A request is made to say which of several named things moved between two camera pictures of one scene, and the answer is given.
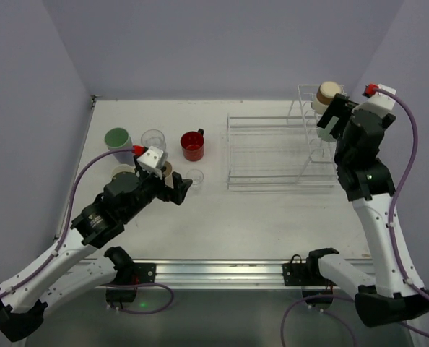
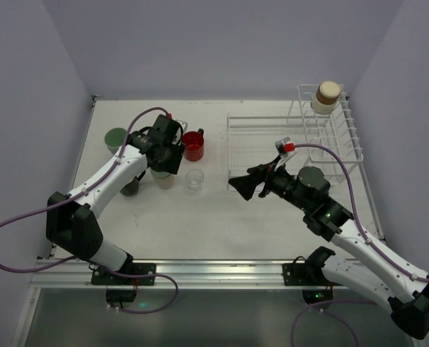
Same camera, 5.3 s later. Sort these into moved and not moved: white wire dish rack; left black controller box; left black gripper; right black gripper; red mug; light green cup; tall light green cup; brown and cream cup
Moved: left black gripper; right black gripper; tall light green cup
Not moved: white wire dish rack; left black controller box; brown and cream cup; red mug; light green cup
